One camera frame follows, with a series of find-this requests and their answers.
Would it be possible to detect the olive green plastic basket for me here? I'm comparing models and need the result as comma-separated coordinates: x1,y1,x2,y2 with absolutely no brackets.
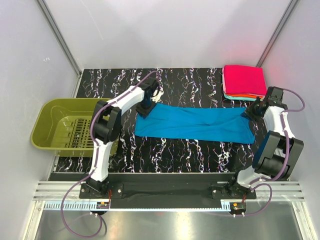
30,98,120,158

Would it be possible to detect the folded orange t shirt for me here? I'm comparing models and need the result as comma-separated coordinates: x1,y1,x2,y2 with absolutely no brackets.
224,93,265,99

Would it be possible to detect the folded teal t shirt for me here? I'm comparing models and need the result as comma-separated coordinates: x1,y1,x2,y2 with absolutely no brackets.
223,92,256,102

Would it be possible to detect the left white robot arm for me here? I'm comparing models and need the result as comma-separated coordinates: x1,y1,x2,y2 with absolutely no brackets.
85,78,160,198

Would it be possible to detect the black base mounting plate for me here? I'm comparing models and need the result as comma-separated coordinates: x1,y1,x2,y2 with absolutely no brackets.
49,173,256,211

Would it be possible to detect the right aluminium corner post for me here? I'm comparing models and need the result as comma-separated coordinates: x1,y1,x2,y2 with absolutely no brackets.
256,0,300,68

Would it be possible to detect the aluminium corner post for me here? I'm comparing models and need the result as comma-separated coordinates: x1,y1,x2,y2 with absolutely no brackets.
35,0,82,77
256,0,300,68

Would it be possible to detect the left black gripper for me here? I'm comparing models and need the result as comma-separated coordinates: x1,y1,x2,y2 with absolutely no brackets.
135,97,157,119

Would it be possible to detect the left aluminium corner post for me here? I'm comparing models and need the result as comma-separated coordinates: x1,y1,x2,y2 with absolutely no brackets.
35,0,82,77

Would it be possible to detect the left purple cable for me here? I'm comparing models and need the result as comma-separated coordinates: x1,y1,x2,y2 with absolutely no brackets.
59,70,162,238

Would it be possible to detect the black marble pattern mat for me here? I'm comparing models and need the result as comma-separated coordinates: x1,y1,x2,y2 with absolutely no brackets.
48,67,270,174

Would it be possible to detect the purple cable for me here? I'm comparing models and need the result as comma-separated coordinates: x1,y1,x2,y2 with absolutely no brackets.
59,70,162,238
204,88,306,217

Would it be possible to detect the aluminium rail frame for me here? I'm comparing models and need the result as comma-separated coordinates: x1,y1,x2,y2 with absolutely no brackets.
24,181,320,240

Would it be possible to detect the blue t shirt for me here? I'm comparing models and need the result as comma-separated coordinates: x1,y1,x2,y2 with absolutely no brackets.
134,103,255,144

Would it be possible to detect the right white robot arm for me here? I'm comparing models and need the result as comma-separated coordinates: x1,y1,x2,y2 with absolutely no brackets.
226,86,304,199

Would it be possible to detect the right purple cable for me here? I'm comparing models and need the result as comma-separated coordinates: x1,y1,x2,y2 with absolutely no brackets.
204,88,306,217

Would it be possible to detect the folded pink t shirt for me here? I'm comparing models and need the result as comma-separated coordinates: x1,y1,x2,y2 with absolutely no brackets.
222,65,267,97

